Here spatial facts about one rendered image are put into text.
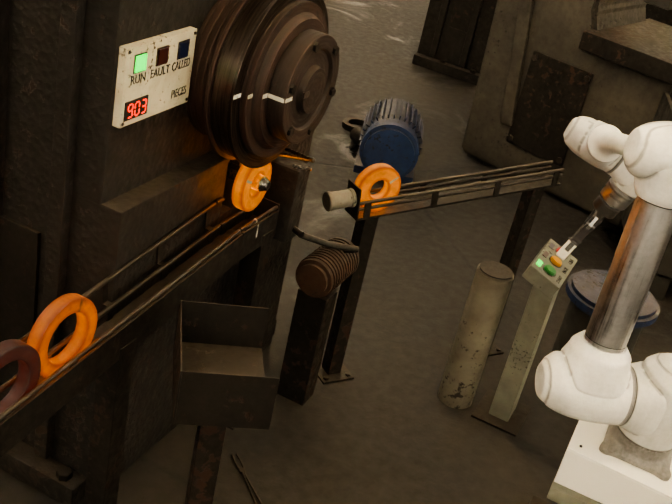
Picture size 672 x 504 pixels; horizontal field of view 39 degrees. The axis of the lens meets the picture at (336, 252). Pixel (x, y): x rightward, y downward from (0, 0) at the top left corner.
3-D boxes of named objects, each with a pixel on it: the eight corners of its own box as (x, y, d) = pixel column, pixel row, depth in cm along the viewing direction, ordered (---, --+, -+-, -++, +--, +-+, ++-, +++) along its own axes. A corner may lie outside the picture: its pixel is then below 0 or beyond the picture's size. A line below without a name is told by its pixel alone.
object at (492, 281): (432, 399, 323) (472, 269, 298) (444, 383, 333) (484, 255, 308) (464, 414, 319) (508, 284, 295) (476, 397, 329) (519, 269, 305)
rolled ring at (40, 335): (29, 338, 186) (16, 331, 187) (45, 396, 199) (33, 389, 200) (92, 281, 198) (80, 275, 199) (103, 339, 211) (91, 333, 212)
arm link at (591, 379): (621, 440, 232) (535, 425, 229) (602, 402, 246) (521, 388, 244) (745, 144, 201) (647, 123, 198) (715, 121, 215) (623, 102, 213)
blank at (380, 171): (362, 216, 298) (367, 221, 296) (345, 181, 288) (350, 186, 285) (402, 188, 300) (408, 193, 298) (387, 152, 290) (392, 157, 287)
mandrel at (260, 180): (215, 153, 255) (220, 160, 259) (207, 166, 253) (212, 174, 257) (270, 175, 249) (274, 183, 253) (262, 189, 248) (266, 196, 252)
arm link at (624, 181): (638, 187, 276) (601, 163, 274) (675, 147, 267) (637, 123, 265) (640, 205, 267) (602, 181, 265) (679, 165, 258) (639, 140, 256)
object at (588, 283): (521, 394, 336) (558, 292, 316) (544, 354, 363) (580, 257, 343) (608, 433, 327) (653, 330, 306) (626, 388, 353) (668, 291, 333)
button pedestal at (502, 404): (468, 420, 317) (521, 261, 288) (490, 386, 337) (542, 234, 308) (513, 441, 312) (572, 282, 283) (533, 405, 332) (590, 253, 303)
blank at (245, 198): (268, 158, 260) (278, 162, 259) (247, 211, 261) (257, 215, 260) (246, 148, 246) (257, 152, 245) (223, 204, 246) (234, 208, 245)
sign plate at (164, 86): (111, 125, 206) (119, 45, 197) (180, 99, 227) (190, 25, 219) (120, 129, 205) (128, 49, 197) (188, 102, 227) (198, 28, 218)
